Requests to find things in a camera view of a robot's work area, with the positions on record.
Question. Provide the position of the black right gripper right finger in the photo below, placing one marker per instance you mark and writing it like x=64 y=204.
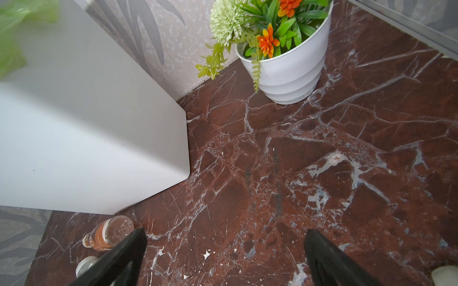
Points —
x=330 y=266

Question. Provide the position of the white trash bin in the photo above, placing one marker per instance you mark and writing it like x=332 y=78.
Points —
x=83 y=127

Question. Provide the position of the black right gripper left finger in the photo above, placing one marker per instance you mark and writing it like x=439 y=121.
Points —
x=120 y=266

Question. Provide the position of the brown gold coffee bottle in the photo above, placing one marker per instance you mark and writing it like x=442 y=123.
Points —
x=109 y=233

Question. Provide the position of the white pot flower plant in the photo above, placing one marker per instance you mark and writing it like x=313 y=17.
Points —
x=282 y=44

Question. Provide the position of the green bin liner bag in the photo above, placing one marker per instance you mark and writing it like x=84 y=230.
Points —
x=15 y=16

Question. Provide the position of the cream rubber glove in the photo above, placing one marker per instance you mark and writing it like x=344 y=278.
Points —
x=445 y=276

